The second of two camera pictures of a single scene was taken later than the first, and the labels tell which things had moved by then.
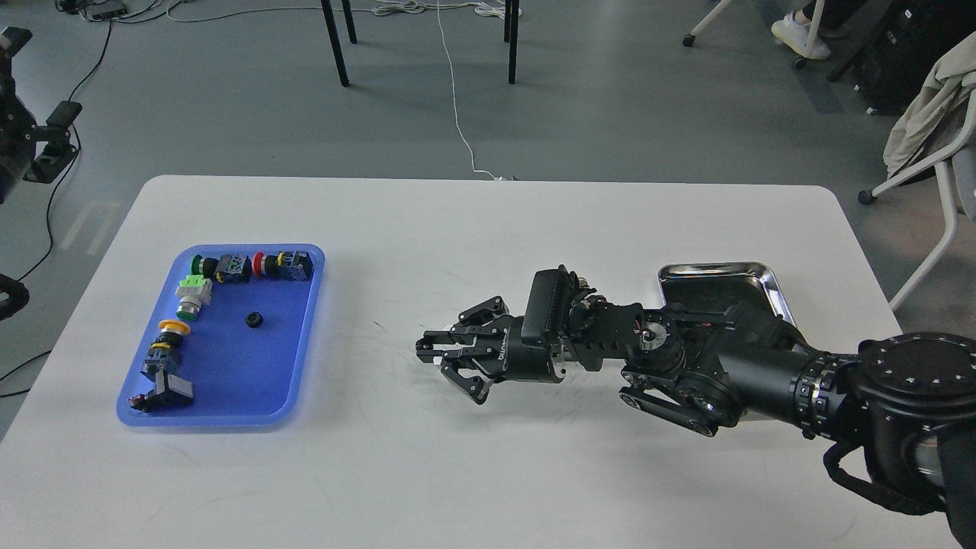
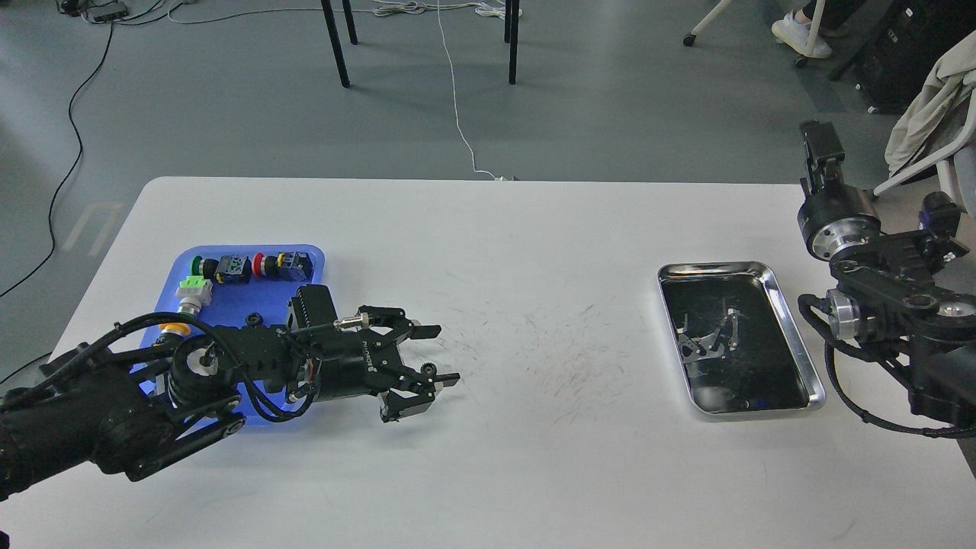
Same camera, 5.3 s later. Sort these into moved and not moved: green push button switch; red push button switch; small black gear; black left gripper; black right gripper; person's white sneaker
Moved: black right gripper; black left gripper
Not moved: red push button switch; green push button switch; person's white sneaker; small black gear
